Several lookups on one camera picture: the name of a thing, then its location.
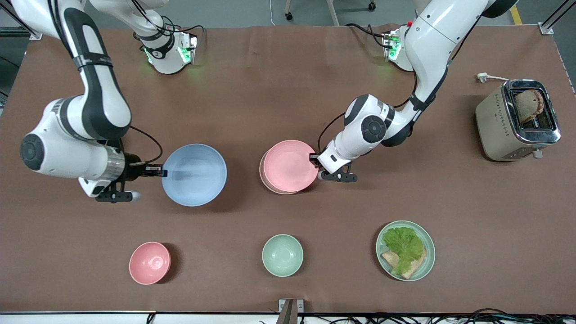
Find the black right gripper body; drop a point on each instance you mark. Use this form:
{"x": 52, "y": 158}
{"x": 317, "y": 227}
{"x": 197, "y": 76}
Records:
{"x": 132, "y": 167}

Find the pink shallow bowl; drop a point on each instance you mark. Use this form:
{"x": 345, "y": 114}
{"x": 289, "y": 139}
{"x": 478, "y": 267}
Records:
{"x": 290, "y": 166}

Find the blue shallow bowl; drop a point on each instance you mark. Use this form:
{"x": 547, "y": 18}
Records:
{"x": 198, "y": 180}

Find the right arm base control box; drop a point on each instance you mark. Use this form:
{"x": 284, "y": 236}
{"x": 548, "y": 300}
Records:
{"x": 188, "y": 49}

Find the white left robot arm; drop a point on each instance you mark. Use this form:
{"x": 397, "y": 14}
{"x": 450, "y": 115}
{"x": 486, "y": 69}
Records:
{"x": 432, "y": 40}

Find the left arm base control box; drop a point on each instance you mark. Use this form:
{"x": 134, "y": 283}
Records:
{"x": 390, "y": 45}

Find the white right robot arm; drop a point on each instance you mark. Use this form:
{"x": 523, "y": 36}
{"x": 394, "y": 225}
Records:
{"x": 96, "y": 90}

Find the beige shallow bowl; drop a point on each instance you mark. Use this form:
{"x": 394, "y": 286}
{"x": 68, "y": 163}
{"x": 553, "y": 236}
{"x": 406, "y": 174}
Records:
{"x": 261, "y": 174}

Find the small pink deep bowl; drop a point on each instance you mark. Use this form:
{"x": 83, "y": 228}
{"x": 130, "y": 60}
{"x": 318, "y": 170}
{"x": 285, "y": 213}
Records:
{"x": 149, "y": 263}

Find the small green deep bowl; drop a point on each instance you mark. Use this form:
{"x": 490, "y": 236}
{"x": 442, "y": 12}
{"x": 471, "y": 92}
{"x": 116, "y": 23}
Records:
{"x": 282, "y": 255}

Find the toasted bread slice on plate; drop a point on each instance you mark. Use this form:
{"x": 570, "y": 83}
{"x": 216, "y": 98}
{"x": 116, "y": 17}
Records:
{"x": 389, "y": 258}

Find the green lettuce leaf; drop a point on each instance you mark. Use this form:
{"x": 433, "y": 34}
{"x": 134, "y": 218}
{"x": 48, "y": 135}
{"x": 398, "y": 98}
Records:
{"x": 405, "y": 247}

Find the green plate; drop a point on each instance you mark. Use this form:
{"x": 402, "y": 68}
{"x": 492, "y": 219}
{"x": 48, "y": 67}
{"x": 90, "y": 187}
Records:
{"x": 429, "y": 252}

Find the wheeled stand legs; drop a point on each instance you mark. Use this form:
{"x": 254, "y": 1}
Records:
{"x": 335, "y": 15}

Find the beige chrome toaster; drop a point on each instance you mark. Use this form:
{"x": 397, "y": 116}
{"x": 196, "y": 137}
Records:
{"x": 492, "y": 121}

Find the brown bread slice in toaster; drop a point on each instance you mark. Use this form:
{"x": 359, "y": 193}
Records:
{"x": 526, "y": 103}

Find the metal table edge bracket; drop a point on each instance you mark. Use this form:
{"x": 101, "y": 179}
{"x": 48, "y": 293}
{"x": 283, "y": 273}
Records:
{"x": 288, "y": 310}

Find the aluminium frame post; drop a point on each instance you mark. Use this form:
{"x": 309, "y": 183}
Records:
{"x": 36, "y": 35}
{"x": 546, "y": 29}

